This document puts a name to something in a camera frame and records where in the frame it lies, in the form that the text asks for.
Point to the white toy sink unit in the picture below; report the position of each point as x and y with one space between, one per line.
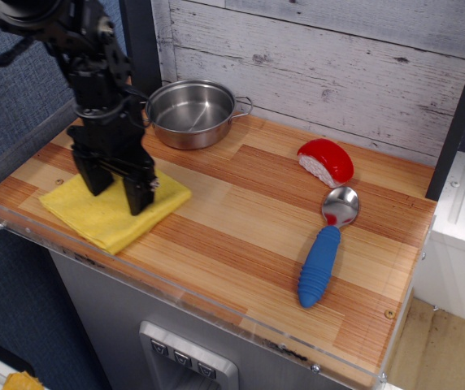
439 278

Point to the yellow cloth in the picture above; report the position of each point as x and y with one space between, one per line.
105 220

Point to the red and white sushi toy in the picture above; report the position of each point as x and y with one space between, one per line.
327 161

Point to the grey toy cabinet front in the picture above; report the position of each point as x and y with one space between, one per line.
111 310

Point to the clear acrylic table guard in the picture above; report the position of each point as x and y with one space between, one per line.
235 248

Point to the blue handled metal spoon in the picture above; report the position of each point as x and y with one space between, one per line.
340 207

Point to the black vertical left post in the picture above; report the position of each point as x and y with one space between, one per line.
141 44

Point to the silver button panel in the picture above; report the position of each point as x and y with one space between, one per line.
177 363

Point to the black vertical post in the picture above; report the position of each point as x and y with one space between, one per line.
448 151
141 44

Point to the black vertical right post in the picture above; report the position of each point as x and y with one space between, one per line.
448 151

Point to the small stainless steel pot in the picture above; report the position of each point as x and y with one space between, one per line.
194 114

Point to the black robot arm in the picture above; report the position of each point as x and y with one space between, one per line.
81 38

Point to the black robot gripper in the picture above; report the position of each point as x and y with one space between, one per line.
109 141

